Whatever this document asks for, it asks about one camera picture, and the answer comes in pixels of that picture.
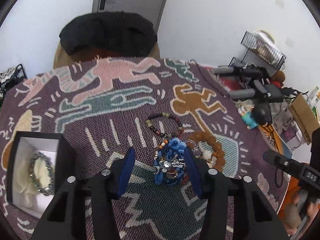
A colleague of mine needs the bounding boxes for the dark red bead bracelet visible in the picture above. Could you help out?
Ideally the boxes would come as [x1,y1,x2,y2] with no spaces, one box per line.
[146,112,185,139]

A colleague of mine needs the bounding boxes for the black door handle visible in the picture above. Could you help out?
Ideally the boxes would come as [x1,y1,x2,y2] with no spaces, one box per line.
[99,0,115,10]

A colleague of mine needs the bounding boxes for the grey bead bracelet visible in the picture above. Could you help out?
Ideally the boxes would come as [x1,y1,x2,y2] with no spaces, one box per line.
[29,151,55,196]

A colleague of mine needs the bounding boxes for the red cloth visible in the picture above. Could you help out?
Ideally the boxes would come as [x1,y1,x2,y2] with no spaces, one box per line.
[220,76,241,93]

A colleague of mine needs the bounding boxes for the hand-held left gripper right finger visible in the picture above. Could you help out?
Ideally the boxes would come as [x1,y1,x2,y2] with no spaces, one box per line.
[184,147,292,240]

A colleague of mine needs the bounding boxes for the black floor rack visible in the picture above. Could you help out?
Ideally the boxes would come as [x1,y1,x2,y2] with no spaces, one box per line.
[0,64,27,98]

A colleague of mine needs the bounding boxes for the white box cushion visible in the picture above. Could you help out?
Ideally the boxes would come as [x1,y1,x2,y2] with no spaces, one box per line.
[12,155,54,208]

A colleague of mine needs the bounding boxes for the orange printed cloth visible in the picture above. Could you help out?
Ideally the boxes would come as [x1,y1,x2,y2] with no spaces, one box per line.
[259,125,293,155]

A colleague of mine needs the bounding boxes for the printed purple blanket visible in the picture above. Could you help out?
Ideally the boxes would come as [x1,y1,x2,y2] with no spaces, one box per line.
[0,56,292,240]

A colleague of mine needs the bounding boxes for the black device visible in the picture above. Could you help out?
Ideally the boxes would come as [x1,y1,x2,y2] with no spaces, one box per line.
[239,65,284,125]

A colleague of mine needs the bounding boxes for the teal toy figure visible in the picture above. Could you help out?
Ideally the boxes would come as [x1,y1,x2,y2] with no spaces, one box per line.
[240,105,260,130]

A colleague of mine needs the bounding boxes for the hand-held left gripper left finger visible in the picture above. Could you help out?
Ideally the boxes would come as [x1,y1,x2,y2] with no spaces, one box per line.
[30,146,137,240]

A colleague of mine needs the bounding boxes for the blue flower bracelet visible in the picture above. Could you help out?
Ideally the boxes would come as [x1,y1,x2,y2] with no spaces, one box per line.
[153,137,188,185]

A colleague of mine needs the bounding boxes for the brown plush toy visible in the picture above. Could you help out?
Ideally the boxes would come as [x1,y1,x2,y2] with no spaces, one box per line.
[271,70,286,88]

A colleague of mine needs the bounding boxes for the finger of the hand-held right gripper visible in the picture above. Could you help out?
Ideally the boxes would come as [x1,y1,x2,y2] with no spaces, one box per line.
[263,150,293,167]

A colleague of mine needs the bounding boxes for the green white bottle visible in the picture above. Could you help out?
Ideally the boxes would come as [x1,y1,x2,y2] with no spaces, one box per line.
[309,86,320,110]

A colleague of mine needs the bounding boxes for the black wire wall rack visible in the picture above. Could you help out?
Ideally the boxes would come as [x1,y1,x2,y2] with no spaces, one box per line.
[228,31,287,80]

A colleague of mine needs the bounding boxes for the brown wooden bead bracelet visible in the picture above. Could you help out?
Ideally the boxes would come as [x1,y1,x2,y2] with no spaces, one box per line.
[187,131,227,173]

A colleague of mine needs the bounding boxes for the grey cloth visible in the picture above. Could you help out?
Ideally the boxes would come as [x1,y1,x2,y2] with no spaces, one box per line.
[271,102,293,128]

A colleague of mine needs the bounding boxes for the brown chair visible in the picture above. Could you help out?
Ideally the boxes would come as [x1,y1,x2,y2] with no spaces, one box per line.
[53,40,160,69]

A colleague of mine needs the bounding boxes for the black jewelry box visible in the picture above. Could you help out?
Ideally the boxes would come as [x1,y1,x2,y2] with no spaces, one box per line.
[5,131,78,219]

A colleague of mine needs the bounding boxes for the person's right hand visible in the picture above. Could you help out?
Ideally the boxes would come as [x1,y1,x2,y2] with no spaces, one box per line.
[307,200,320,219]

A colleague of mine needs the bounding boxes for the grey foam bar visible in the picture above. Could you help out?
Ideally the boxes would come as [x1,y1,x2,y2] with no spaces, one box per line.
[229,88,256,100]
[213,66,236,75]

